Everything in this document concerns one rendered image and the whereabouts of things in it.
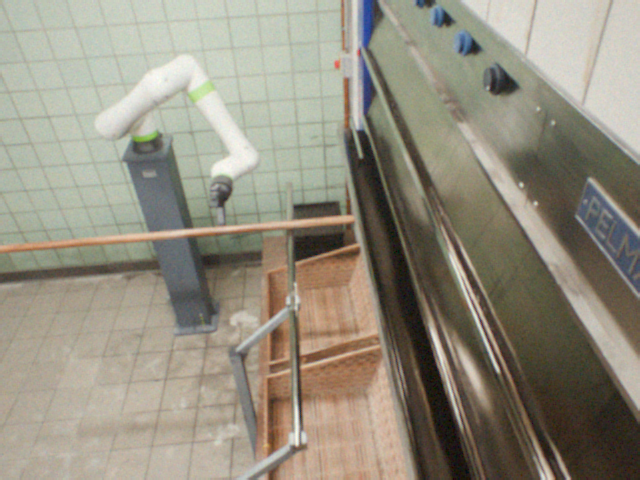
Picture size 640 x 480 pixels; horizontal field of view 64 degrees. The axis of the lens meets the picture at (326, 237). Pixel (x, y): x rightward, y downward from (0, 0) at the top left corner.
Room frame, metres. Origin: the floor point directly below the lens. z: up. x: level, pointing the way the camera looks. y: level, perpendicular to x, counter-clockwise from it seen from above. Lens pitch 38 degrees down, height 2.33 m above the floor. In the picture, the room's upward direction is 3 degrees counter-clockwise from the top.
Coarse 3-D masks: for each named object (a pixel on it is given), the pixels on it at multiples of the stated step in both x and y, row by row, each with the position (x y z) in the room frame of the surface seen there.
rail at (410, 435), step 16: (352, 176) 1.46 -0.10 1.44; (352, 192) 1.38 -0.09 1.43; (368, 240) 1.11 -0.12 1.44; (368, 256) 1.04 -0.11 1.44; (384, 304) 0.87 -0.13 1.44; (384, 320) 0.81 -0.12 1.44; (384, 336) 0.77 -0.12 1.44; (400, 368) 0.68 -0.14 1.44; (400, 384) 0.64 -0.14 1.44; (400, 400) 0.60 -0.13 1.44; (400, 416) 0.57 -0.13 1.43; (416, 448) 0.50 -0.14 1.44; (416, 464) 0.46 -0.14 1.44
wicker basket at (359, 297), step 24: (312, 264) 1.82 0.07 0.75; (360, 264) 1.79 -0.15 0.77; (312, 288) 1.82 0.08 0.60; (336, 288) 1.82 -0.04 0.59; (360, 288) 1.68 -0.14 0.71; (312, 312) 1.67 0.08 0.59; (336, 312) 1.66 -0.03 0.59; (360, 312) 1.59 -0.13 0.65; (312, 336) 1.52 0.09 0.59; (336, 336) 1.51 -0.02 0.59; (360, 336) 1.30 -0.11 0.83; (288, 360) 1.27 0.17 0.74; (312, 360) 1.28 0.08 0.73
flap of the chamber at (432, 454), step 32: (352, 160) 1.61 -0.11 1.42; (384, 224) 1.23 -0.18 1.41; (384, 256) 1.08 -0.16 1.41; (384, 288) 0.94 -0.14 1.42; (416, 320) 0.84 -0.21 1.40; (384, 352) 0.74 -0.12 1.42; (416, 352) 0.74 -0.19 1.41; (416, 384) 0.65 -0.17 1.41; (416, 416) 0.58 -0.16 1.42; (448, 416) 0.58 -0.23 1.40; (448, 448) 0.51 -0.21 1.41
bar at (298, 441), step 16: (288, 192) 1.80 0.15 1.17; (288, 208) 1.68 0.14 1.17; (288, 240) 1.48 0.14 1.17; (288, 256) 1.39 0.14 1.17; (288, 272) 1.30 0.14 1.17; (288, 288) 1.23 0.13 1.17; (288, 304) 1.15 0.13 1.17; (272, 320) 1.17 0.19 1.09; (256, 336) 1.16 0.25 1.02; (240, 352) 1.15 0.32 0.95; (240, 368) 1.14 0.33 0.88; (240, 384) 1.14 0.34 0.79; (240, 400) 1.14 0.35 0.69; (256, 416) 1.18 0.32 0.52; (256, 432) 1.14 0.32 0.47; (304, 432) 0.70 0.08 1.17; (288, 448) 0.69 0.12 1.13; (304, 448) 0.68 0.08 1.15; (272, 464) 0.68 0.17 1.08
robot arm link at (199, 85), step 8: (184, 56) 2.07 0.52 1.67; (192, 56) 2.09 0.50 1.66; (184, 64) 2.02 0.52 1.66; (192, 64) 2.04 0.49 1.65; (200, 64) 2.08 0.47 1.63; (192, 72) 2.02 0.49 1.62; (200, 72) 2.04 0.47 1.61; (192, 80) 2.01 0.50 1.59; (200, 80) 2.02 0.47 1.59; (208, 80) 2.05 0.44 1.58; (192, 88) 2.00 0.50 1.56; (200, 88) 2.01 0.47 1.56; (208, 88) 2.02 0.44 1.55; (192, 96) 2.00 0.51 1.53; (200, 96) 2.00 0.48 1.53
